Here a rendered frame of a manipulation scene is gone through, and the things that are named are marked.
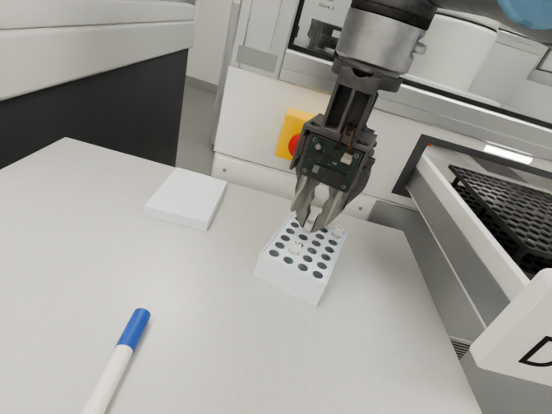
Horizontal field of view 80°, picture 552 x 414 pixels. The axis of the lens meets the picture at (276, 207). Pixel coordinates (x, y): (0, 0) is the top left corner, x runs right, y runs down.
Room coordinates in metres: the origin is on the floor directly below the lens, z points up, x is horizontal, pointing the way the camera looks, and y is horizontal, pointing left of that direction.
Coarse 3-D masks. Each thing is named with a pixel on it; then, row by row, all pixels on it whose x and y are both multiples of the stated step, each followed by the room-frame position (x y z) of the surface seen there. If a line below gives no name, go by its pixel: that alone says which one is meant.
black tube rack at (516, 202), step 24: (456, 168) 0.52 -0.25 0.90; (480, 192) 0.44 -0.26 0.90; (504, 192) 0.48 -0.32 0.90; (528, 192) 0.52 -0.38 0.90; (480, 216) 0.42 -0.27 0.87; (504, 216) 0.38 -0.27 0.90; (528, 216) 0.41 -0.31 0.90; (504, 240) 0.38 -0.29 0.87; (528, 240) 0.33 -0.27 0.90; (528, 264) 0.33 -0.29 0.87
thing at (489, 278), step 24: (432, 168) 0.50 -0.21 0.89; (432, 192) 0.46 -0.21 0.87; (456, 192) 0.43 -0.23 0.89; (432, 216) 0.42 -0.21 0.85; (456, 216) 0.38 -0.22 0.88; (456, 240) 0.35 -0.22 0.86; (480, 240) 0.32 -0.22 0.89; (456, 264) 0.33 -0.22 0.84; (480, 264) 0.30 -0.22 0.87; (504, 264) 0.28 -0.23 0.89; (480, 288) 0.28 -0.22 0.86; (504, 288) 0.26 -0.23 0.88; (480, 312) 0.26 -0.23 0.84
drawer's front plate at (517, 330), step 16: (544, 272) 0.22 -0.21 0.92; (528, 288) 0.22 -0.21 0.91; (544, 288) 0.21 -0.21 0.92; (512, 304) 0.22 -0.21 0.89; (528, 304) 0.21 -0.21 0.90; (544, 304) 0.21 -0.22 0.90; (496, 320) 0.23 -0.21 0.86; (512, 320) 0.21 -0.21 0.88; (528, 320) 0.21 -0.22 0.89; (544, 320) 0.21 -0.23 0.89; (480, 336) 0.23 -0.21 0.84; (496, 336) 0.21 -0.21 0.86; (512, 336) 0.21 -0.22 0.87; (528, 336) 0.21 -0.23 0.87; (544, 336) 0.21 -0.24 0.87; (480, 352) 0.22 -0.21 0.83; (496, 352) 0.21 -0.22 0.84; (512, 352) 0.21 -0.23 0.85; (544, 352) 0.21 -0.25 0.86; (496, 368) 0.21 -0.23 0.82; (512, 368) 0.21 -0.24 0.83; (528, 368) 0.21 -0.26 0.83; (544, 368) 0.21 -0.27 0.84
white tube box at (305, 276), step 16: (288, 224) 0.38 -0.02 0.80; (272, 240) 0.33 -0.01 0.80; (288, 240) 0.35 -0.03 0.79; (304, 240) 0.37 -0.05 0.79; (320, 240) 0.37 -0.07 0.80; (336, 240) 0.38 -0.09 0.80; (272, 256) 0.30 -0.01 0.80; (288, 256) 0.31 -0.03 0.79; (304, 256) 0.33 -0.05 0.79; (320, 256) 0.33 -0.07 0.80; (336, 256) 0.34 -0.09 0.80; (256, 272) 0.30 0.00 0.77; (272, 272) 0.29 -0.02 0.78; (288, 272) 0.29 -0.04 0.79; (304, 272) 0.29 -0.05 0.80; (320, 272) 0.30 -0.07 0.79; (288, 288) 0.29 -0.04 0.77; (304, 288) 0.28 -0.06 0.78; (320, 288) 0.28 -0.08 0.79
